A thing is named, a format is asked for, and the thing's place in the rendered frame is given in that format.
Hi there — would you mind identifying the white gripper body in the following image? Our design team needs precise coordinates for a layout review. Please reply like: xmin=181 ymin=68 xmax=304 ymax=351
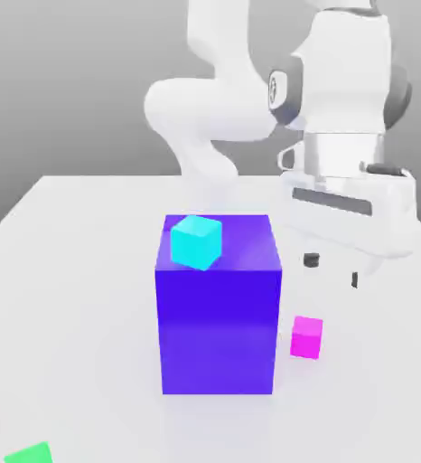
xmin=279 ymin=168 xmax=418 ymax=260

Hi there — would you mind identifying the small magenta cube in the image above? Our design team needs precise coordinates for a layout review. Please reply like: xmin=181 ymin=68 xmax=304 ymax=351
xmin=289 ymin=315 xmax=324 ymax=361

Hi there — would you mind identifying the small cyan cube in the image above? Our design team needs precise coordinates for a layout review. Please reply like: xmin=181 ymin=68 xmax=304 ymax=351
xmin=169 ymin=214 xmax=223 ymax=272

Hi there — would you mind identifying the small green cube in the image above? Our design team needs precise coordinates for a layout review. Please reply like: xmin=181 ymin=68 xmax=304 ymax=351
xmin=3 ymin=440 xmax=54 ymax=463

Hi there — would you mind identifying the large blue box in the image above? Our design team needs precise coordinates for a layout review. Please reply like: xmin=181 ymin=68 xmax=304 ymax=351
xmin=154 ymin=213 xmax=283 ymax=396

